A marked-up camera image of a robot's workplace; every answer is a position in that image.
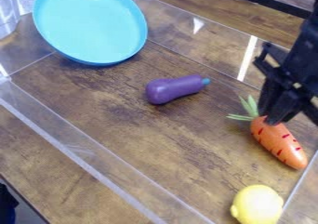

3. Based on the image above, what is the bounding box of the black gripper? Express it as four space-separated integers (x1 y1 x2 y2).
252 0 318 126

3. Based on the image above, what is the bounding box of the purple toy eggplant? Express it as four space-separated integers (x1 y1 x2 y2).
145 74 209 104

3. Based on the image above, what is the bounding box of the blue plastic plate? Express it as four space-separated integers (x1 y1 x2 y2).
31 0 148 66

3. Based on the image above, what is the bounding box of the yellow toy lemon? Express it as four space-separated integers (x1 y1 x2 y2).
229 185 283 224

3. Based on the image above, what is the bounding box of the black bar in background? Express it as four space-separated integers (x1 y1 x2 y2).
228 0 316 22

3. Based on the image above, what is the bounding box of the orange toy carrot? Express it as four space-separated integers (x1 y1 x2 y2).
226 96 308 170

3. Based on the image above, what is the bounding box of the clear acrylic tray wall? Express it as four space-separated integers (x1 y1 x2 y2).
0 0 318 224

